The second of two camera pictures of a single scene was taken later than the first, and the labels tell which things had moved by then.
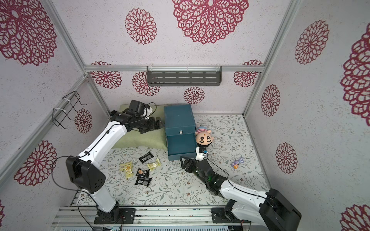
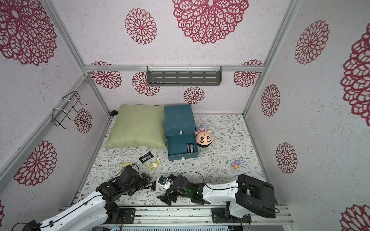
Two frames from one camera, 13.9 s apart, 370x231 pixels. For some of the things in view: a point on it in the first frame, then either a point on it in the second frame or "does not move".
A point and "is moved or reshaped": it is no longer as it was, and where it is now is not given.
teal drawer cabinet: (180, 125) does not move
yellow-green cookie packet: (151, 166) does not move
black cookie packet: (146, 157) does not move
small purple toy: (235, 164) does not move
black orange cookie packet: (144, 173) is moved or reshaped
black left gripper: (153, 126) to (141, 185)
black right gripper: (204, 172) to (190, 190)
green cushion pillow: (155, 139) does not move
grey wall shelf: (184, 75) does not move
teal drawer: (181, 145) does not move
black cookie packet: (142, 180) is moved or reshaped
